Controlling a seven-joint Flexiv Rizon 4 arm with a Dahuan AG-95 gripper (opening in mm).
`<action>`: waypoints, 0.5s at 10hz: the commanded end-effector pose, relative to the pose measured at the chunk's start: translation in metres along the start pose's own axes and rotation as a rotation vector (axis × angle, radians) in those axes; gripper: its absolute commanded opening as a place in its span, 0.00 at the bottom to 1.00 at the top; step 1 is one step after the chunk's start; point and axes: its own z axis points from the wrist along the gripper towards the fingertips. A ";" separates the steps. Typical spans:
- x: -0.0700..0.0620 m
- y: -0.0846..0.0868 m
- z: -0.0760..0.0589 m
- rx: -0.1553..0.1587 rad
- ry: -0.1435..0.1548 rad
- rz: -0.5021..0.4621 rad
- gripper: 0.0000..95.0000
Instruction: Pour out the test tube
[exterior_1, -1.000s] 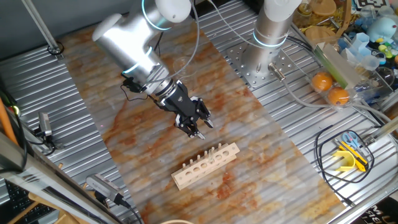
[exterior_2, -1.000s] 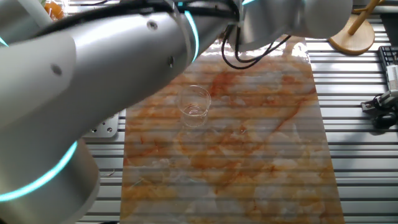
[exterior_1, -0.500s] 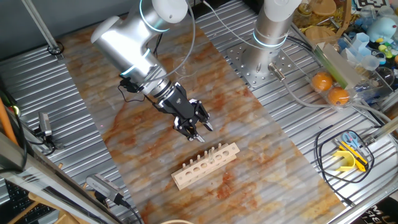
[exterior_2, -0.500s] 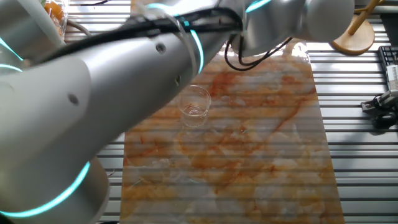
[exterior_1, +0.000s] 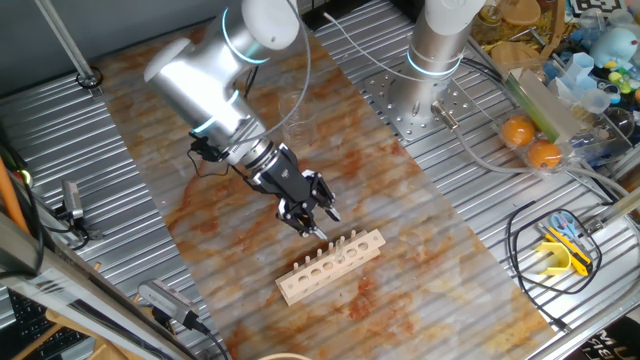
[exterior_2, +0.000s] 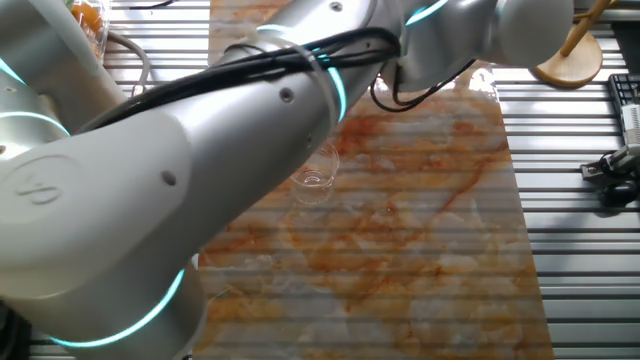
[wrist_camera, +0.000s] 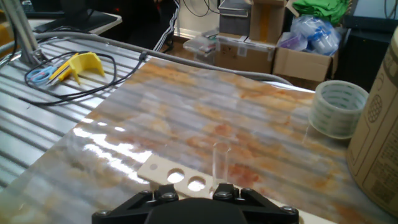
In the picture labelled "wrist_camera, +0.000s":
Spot white desk top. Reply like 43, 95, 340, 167
27, 11, 123, 35

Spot clear glass test tube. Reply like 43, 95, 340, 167
211, 141, 233, 195

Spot clear plastic storage box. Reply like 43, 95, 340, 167
183, 29, 218, 62

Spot black cabinet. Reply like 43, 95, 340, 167
335, 15, 398, 91

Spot yellow curved plastic part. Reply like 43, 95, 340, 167
67, 52, 106, 85

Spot round wooden bucket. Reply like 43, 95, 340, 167
345, 26, 398, 218

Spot tall cardboard box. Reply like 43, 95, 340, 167
248, 0, 299, 44

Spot clear tape roll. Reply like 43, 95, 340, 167
308, 80, 370, 140

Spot open cardboard box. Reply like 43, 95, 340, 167
272, 30, 340, 82

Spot grey metal box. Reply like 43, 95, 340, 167
218, 0, 252, 37

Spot wooden test tube rack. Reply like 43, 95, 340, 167
137, 154, 340, 224

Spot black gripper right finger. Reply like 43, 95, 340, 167
213, 182, 300, 224

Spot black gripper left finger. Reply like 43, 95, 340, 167
91, 183, 180, 224

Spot black loose cable loop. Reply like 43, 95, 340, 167
18, 50, 149, 106

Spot black monitor foot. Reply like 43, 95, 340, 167
34, 0, 119, 34

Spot labelled cardboard box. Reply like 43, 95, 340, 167
214, 34, 277, 75

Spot black striped trousers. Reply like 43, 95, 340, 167
152, 0, 181, 52

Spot plastic bag of bottles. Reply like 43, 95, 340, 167
278, 14, 341, 57

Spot aluminium profile post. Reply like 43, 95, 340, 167
0, 0, 43, 66

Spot yellow utility knife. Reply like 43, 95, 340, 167
46, 52, 80, 86

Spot orange marble pattern mat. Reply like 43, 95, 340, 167
0, 57, 398, 224

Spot green cloth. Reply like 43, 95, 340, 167
292, 0, 351, 26

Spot blue handled scissors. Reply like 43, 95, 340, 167
27, 65, 58, 85

